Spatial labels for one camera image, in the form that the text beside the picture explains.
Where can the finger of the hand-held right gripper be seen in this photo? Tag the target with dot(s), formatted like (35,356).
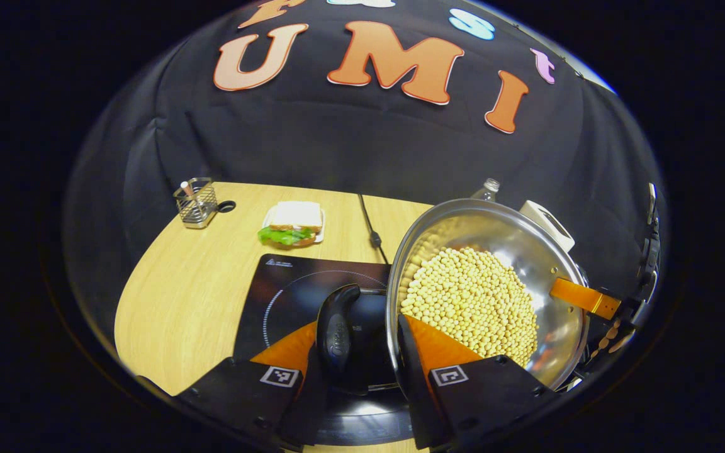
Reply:
(583,297)
(614,336)

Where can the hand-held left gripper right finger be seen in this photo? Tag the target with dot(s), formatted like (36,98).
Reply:
(494,393)

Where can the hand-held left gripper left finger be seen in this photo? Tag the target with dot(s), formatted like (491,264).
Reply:
(243,393)

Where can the black induction cooktop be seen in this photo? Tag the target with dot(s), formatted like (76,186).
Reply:
(287,296)

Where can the white boxy appliance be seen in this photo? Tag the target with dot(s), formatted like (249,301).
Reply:
(542,217)

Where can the pile of soybeans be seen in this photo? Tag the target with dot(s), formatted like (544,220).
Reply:
(469,302)

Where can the clear plastic bottle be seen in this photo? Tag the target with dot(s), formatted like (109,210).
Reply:
(490,187)

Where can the sandwich with lettuce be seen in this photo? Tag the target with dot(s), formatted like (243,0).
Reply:
(296,217)

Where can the black backdrop cloth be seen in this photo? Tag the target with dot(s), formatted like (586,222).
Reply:
(337,138)

